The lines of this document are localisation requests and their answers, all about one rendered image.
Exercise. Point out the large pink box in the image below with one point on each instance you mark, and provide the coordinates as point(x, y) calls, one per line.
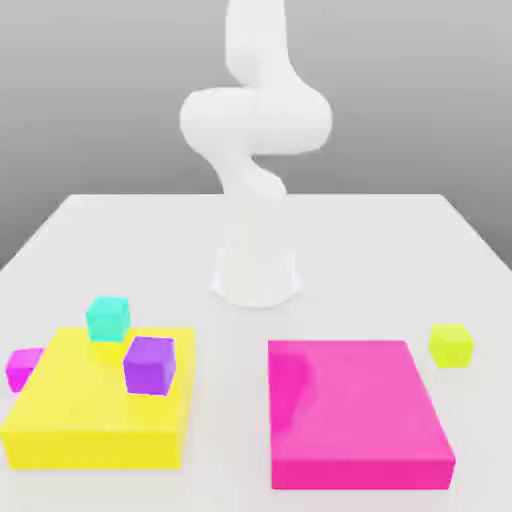
point(360, 408)

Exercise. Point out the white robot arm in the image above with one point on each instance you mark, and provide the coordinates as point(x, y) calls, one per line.
point(256, 120)

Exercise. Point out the small magenta cube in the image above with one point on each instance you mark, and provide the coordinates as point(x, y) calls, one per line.
point(20, 366)

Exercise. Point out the small lime cube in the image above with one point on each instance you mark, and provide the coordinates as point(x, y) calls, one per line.
point(451, 346)

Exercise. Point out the small cyan cube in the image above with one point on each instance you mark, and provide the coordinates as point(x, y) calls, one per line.
point(108, 320)

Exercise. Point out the large yellow box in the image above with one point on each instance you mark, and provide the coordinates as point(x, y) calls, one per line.
point(88, 416)

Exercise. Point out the small purple cube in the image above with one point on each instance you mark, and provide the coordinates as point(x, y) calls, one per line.
point(148, 367)

